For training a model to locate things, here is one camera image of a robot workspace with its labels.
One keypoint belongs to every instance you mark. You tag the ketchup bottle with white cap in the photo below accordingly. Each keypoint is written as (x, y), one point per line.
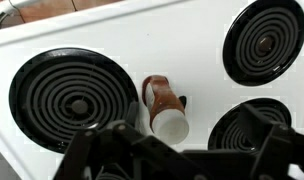
(165, 110)

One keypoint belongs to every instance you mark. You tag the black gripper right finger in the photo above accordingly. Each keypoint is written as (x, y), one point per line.
(282, 153)

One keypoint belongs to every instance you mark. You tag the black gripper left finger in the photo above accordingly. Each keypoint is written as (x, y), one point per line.
(125, 153)

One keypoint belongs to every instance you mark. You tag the large black coil burner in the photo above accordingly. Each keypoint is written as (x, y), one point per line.
(225, 133)
(73, 100)

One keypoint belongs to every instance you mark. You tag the small black coil burner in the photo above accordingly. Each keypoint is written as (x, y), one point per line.
(263, 41)

